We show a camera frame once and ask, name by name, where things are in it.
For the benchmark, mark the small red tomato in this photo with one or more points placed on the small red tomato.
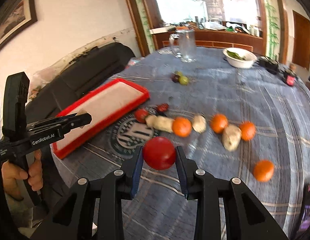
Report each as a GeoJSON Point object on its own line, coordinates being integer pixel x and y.
{"type": "Point", "coordinates": [141, 115]}
{"type": "Point", "coordinates": [162, 107]}

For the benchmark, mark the wooden cabinet counter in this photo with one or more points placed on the wooden cabinet counter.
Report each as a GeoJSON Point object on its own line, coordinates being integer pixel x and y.
{"type": "Point", "coordinates": [212, 39]}

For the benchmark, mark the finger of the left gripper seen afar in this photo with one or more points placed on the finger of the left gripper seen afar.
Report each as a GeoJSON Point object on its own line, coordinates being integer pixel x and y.
{"type": "Point", "coordinates": [66, 123]}

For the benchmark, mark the red rimmed white tray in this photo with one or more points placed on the red rimmed white tray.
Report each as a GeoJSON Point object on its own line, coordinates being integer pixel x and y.
{"type": "Point", "coordinates": [106, 105]}

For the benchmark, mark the blue plaid tablecloth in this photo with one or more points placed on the blue plaid tablecloth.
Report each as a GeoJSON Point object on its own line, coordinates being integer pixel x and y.
{"type": "Point", "coordinates": [280, 113]}

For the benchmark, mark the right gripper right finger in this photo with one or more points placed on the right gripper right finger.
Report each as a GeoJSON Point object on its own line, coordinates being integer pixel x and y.
{"type": "Point", "coordinates": [245, 216]}

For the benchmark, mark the black leather sofa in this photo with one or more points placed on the black leather sofa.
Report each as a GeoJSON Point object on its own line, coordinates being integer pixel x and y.
{"type": "Point", "coordinates": [87, 73]}

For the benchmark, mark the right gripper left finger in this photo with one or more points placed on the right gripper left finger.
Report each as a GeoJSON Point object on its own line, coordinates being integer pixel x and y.
{"type": "Point", "coordinates": [93, 209]}

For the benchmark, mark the clear glass pitcher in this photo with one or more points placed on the clear glass pitcher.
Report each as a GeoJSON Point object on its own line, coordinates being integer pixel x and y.
{"type": "Point", "coordinates": [182, 44]}

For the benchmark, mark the orange tangerine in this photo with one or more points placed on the orange tangerine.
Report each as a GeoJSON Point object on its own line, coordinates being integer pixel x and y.
{"type": "Point", "coordinates": [248, 130]}
{"type": "Point", "coordinates": [263, 170]}
{"type": "Point", "coordinates": [218, 123]}
{"type": "Point", "coordinates": [181, 127]}

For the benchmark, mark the left human hand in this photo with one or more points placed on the left human hand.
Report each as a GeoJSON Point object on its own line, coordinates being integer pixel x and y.
{"type": "Point", "coordinates": [12, 173]}

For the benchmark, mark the green grape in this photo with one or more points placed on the green grape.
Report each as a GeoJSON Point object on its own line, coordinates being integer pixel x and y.
{"type": "Point", "coordinates": [183, 80]}
{"type": "Point", "coordinates": [178, 73]}

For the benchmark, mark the red black small box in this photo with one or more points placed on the red black small box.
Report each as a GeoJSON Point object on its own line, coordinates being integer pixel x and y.
{"type": "Point", "coordinates": [289, 78]}

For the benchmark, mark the framed wall picture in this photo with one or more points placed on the framed wall picture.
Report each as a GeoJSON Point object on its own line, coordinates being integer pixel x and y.
{"type": "Point", "coordinates": [23, 16]}

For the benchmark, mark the white bowl with greens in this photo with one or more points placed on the white bowl with greens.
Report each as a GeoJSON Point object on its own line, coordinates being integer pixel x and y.
{"type": "Point", "coordinates": [239, 58]}

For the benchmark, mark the dark purple grape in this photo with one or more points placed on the dark purple grape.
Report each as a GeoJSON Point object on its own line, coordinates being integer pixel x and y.
{"type": "Point", "coordinates": [175, 78]}

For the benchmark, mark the large red tomato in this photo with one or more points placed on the large red tomato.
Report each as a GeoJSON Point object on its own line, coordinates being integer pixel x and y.
{"type": "Point", "coordinates": [159, 153]}

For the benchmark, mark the black device on table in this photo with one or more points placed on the black device on table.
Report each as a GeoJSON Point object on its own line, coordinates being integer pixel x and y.
{"type": "Point", "coordinates": [272, 66]}

